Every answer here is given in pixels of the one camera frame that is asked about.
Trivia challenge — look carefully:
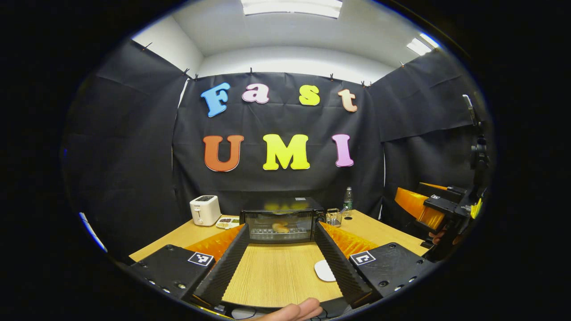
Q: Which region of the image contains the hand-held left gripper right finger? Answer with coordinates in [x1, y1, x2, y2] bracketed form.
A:
[314, 222, 435, 309]

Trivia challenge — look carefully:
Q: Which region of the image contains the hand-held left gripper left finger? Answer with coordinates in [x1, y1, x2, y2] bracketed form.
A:
[128, 223, 250, 308]

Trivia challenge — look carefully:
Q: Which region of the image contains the black electric oven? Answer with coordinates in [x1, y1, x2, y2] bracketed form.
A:
[240, 197, 326, 244]

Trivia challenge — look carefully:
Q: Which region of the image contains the white plate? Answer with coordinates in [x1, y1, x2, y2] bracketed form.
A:
[314, 259, 337, 282]

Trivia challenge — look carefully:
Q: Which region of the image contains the white toaster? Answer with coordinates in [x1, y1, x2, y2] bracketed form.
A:
[190, 195, 222, 226]

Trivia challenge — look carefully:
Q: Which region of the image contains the black backdrop cloth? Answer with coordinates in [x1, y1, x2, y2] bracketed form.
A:
[62, 39, 491, 259]

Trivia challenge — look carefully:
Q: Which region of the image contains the small ceiling light panel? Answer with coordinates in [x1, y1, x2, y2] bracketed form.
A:
[406, 32, 440, 56]

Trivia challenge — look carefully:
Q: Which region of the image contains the long ceiling light panel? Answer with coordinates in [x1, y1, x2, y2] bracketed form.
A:
[241, 0, 343, 19]

